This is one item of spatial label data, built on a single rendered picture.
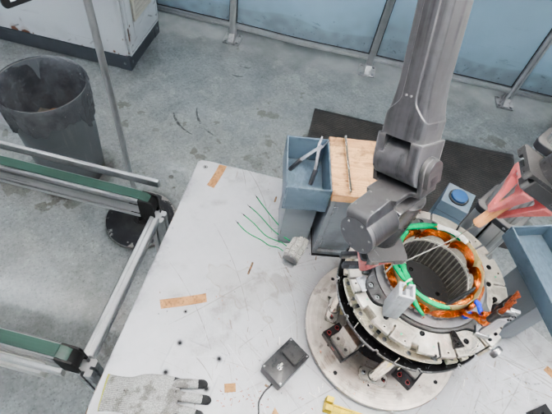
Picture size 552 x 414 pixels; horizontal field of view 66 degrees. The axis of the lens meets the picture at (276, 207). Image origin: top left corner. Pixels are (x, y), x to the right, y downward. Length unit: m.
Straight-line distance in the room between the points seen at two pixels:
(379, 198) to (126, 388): 0.73
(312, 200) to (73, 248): 1.43
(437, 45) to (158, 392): 0.86
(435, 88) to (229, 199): 0.85
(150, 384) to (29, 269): 1.27
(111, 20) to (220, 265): 2.00
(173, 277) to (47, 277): 1.08
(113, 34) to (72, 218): 1.20
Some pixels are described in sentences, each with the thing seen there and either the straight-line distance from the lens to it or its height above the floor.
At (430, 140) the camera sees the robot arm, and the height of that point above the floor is 1.46.
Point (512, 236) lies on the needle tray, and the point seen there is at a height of 1.05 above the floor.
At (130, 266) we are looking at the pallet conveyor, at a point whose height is 0.69.
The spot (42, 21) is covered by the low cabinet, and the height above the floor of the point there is 0.22.
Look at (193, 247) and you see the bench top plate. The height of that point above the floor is 0.78.
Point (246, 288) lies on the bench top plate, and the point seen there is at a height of 0.78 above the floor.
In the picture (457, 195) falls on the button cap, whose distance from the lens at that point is 1.13.
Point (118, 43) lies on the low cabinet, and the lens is 2.94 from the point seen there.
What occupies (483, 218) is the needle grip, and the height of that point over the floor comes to 1.31.
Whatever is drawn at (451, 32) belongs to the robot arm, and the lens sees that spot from 0.55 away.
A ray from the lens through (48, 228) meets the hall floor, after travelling 2.30.
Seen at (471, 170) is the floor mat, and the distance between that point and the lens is 2.84.
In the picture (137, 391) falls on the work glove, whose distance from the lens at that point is 1.06.
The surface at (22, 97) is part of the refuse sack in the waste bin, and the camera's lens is 2.31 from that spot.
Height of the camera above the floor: 1.82
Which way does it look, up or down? 54 degrees down
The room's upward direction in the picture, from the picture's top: 11 degrees clockwise
